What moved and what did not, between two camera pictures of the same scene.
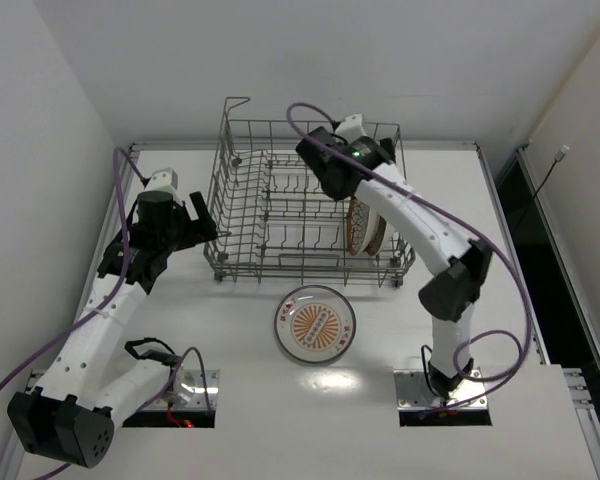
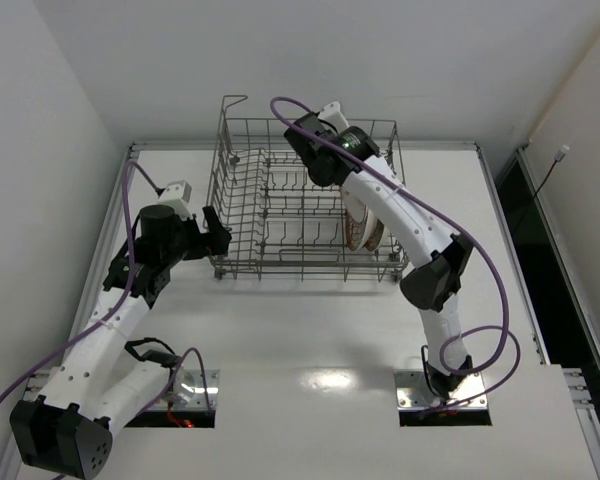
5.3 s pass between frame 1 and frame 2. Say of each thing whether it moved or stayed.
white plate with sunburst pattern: moved
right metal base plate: stayed
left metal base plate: stayed
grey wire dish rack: stayed
